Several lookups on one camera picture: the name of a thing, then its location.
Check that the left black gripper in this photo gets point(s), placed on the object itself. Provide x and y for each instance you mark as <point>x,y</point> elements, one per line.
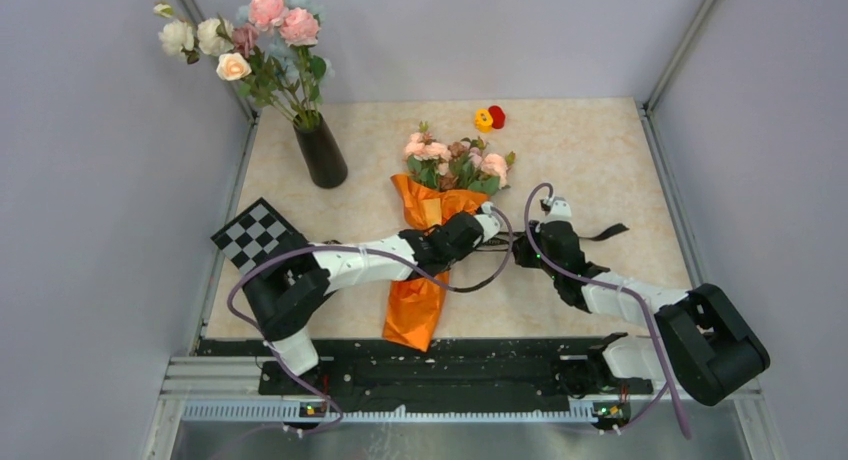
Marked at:
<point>470,247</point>

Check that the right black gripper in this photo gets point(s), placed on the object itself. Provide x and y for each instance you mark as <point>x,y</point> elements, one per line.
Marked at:
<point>522,254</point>

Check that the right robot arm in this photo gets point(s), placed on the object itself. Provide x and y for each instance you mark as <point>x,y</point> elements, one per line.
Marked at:
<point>711,349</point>

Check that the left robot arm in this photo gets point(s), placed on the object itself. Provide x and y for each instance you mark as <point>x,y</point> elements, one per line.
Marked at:
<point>287,289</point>

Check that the black tapered vase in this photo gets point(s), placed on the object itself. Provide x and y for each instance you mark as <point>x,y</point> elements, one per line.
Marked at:
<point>323,158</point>

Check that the black white checkerboard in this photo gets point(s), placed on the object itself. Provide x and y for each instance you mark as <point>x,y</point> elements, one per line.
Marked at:
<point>255,234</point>

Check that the pink and white flower bunch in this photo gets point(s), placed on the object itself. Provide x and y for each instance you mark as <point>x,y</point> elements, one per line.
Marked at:
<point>265,53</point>

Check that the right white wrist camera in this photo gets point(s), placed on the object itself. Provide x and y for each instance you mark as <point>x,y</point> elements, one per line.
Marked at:
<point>556,209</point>

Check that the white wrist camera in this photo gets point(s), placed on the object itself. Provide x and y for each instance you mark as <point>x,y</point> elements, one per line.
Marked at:
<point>556,209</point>
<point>488,220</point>

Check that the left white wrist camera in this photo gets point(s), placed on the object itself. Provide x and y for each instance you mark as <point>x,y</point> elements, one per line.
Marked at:
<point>488,220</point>

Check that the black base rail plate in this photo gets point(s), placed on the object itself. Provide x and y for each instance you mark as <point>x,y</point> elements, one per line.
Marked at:
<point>457,375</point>

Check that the aluminium frame rail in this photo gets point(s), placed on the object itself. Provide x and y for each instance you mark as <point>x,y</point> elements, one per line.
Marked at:
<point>218,386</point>

